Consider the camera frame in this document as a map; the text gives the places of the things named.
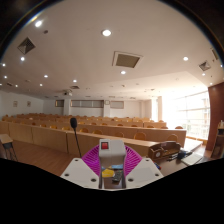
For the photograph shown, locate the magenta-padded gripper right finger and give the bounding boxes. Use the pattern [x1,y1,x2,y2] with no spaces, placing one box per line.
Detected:
[124,145,164,190]

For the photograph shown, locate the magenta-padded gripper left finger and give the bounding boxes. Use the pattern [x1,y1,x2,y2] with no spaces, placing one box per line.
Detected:
[60,144,102,190]

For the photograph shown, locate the white charger block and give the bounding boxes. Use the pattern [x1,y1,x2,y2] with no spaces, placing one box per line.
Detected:
[98,138,127,172]

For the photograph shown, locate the black remote control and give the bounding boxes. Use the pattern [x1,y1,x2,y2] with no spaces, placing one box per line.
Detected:
[111,169,125,184]

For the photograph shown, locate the wooden desk organizer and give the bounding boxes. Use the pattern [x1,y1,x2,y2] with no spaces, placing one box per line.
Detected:
[147,141,182,162]

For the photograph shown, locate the blue book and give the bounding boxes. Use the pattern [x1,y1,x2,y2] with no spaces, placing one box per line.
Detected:
[109,163,124,171]

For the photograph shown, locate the yellow book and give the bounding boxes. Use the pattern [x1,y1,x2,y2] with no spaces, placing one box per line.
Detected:
[101,168,116,179]

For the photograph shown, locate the orange wooden chairs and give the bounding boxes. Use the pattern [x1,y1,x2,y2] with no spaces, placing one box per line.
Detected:
[29,118,184,143]

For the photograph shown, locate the black pouch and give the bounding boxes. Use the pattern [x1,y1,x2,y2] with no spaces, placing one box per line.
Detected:
[176,149,193,161]

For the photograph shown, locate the wooden lecture desk rows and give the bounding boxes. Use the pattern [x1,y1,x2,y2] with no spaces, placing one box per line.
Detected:
[0,113,188,158]

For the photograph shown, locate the black gooseneck microphone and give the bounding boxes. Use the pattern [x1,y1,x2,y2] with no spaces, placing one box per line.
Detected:
[69,117,83,159]

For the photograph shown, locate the large bright window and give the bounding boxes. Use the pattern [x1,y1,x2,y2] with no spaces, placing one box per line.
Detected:
[162,90,212,141]

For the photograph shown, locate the small side table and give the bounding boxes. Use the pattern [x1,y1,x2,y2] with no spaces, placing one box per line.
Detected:
[0,133,18,162]

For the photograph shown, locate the wooden cabinet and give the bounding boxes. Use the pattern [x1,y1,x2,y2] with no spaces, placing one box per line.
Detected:
[210,120,224,160]

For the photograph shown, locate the square ceiling air vents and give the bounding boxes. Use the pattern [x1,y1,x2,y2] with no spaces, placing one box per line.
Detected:
[16,36,221,91]

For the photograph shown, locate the round ceiling lights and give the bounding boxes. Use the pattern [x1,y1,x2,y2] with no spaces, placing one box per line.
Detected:
[1,19,206,88]

